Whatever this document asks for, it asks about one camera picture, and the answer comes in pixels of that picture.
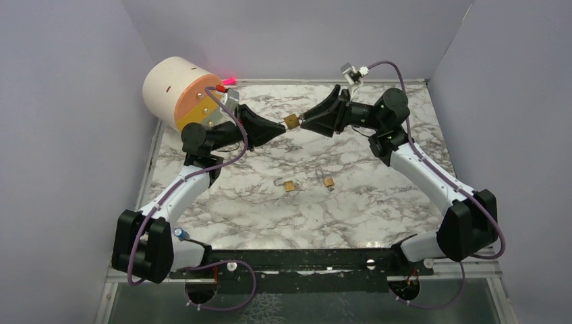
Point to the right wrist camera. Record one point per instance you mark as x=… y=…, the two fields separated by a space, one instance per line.
x=354 y=75

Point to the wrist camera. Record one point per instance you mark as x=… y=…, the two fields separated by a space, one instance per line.
x=231 y=100
x=354 y=75

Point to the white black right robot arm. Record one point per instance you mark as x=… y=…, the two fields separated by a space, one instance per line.
x=469 y=216

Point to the small brass padlock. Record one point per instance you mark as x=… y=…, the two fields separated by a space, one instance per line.
x=328 y=182

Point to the brass padlock with key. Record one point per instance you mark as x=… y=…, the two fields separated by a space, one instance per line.
x=293 y=121

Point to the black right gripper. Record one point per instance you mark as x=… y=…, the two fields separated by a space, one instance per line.
x=328 y=122

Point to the round cream drawer box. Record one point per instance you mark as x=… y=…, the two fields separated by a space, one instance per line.
x=174 y=91

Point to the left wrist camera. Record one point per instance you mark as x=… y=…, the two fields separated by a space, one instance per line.
x=231 y=100

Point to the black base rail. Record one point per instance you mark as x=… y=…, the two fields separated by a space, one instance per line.
x=291 y=271

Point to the pink marker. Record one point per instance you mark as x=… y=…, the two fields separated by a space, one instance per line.
x=229 y=81

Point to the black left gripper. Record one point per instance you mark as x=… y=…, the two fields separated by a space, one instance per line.
x=258 y=129

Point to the open brass padlock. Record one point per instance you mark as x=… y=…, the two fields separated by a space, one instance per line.
x=288 y=185

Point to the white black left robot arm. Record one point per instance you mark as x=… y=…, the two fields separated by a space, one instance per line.
x=146 y=244

